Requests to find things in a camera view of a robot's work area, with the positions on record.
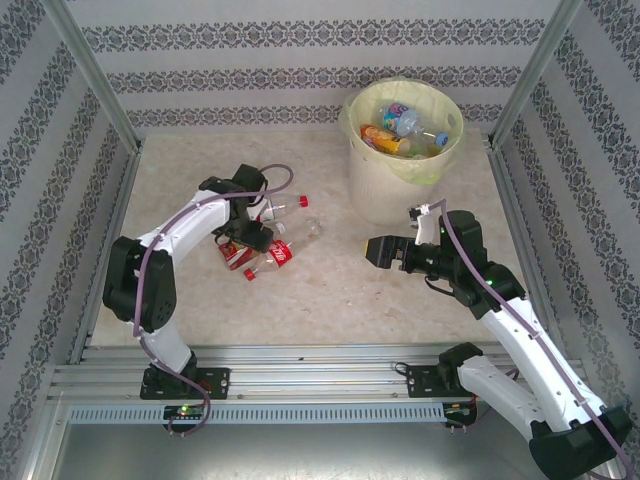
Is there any tea bottle red yellow label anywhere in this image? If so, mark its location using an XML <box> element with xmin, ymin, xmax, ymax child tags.
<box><xmin>217</xmin><ymin>222</ymin><xmax>287</xmax><ymax>272</ymax></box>

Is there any cola bottle red label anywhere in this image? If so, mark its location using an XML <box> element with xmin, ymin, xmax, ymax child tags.
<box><xmin>258</xmin><ymin>193</ymin><xmax>310</xmax><ymax>223</ymax></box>
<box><xmin>242</xmin><ymin>218</ymin><xmax>325</xmax><ymax>282</ymax></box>

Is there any orange juice bottle black label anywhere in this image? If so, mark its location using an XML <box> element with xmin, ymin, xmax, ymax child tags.
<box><xmin>359</xmin><ymin>123</ymin><xmax>421</xmax><ymax>157</ymax></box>

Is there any clear bottle blue purple print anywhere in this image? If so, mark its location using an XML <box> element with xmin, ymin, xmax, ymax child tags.
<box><xmin>382</xmin><ymin>101</ymin><xmax>451</xmax><ymax>149</ymax></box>

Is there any white plastic bin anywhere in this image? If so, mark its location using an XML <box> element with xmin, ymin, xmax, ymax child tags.
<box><xmin>344</xmin><ymin>79</ymin><xmax>465</xmax><ymax>226</ymax></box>

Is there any yellow-green bin liner bag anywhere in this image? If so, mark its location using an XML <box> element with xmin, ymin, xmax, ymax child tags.
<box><xmin>341</xmin><ymin>74</ymin><xmax>467</xmax><ymax>186</ymax></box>

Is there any small circuit board green light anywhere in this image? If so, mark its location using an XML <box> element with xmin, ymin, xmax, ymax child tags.
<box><xmin>163</xmin><ymin>405</ymin><xmax>206</xmax><ymax>420</ymax></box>

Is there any grey metal base sheet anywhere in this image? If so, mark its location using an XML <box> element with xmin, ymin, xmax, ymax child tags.
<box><xmin>49</xmin><ymin>424</ymin><xmax>591</xmax><ymax>480</ymax></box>

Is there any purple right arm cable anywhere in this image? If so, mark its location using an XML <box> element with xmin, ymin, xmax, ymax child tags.
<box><xmin>427</xmin><ymin>198</ymin><xmax>630</xmax><ymax>479</ymax></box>

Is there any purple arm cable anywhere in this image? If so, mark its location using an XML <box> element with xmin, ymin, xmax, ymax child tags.
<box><xmin>133</xmin><ymin>163</ymin><xmax>295</xmax><ymax>437</ymax></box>
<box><xmin>427</xmin><ymin>198</ymin><xmax>630</xmax><ymax>479</ymax></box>

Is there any aluminium right side rail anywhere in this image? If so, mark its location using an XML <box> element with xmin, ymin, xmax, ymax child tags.
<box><xmin>488</xmin><ymin>142</ymin><xmax>589</xmax><ymax>366</ymax></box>

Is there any aluminium left side rail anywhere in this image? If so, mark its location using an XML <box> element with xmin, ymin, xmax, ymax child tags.
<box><xmin>69</xmin><ymin>142</ymin><xmax>144</xmax><ymax>364</ymax></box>

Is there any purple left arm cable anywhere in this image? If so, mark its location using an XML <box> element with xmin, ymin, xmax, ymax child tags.
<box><xmin>133</xmin><ymin>163</ymin><xmax>295</xmax><ymax>437</ymax></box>

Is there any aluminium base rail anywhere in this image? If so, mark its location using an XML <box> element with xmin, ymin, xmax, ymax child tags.
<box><xmin>47</xmin><ymin>342</ymin><xmax>586</xmax><ymax>401</ymax></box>

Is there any grey slotted cable duct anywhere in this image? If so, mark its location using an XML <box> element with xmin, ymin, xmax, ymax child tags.
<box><xmin>67</xmin><ymin>403</ymin><xmax>476</xmax><ymax>425</ymax></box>

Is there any aluminium right frame post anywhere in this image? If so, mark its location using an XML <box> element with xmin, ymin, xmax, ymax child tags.
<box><xmin>487</xmin><ymin>0</ymin><xmax>585</xmax><ymax>149</ymax></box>

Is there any aluminium frame post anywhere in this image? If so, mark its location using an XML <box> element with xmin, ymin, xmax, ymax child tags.
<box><xmin>487</xmin><ymin>0</ymin><xmax>585</xmax><ymax>149</ymax></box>
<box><xmin>38</xmin><ymin>0</ymin><xmax>144</xmax><ymax>154</ymax></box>

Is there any aluminium left frame post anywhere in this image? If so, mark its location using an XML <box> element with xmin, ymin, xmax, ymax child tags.
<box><xmin>38</xmin><ymin>0</ymin><xmax>144</xmax><ymax>154</ymax></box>

